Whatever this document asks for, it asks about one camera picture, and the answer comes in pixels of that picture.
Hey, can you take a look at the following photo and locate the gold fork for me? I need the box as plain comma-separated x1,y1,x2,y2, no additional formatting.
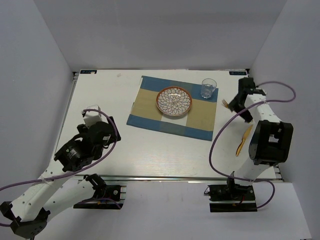
222,99,229,109

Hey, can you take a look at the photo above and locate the clear drinking glass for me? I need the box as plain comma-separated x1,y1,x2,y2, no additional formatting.
200,78,217,99

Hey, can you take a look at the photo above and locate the gold knife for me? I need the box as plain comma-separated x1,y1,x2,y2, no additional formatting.
235,125,253,157

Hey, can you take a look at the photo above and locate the floral patterned ceramic plate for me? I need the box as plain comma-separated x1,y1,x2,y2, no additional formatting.
156,86,192,117

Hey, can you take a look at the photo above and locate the blue beige checked placemat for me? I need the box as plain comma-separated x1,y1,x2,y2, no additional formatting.
126,75,219,141

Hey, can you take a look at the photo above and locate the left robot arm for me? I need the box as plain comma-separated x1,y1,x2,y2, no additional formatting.
0,114,121,240

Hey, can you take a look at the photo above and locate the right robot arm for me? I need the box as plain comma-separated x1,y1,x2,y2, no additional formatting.
225,77,294,200

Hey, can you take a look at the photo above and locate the right blue corner sticker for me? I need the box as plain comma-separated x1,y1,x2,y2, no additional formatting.
229,71,247,76

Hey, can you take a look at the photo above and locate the blue corner sticker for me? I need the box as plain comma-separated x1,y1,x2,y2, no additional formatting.
79,69,97,75
229,71,247,76

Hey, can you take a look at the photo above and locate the left blue corner sticker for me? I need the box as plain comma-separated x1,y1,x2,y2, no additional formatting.
79,69,97,75

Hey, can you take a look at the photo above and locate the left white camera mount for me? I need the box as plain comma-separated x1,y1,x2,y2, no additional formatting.
81,105,103,129

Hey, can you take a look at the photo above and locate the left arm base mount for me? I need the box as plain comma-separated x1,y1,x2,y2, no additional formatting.
73,174,126,210

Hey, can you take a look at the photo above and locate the aluminium table edge rail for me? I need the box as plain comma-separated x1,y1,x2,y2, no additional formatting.
72,173,285,183

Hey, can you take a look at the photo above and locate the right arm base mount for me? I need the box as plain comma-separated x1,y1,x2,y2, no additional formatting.
203,172,258,213

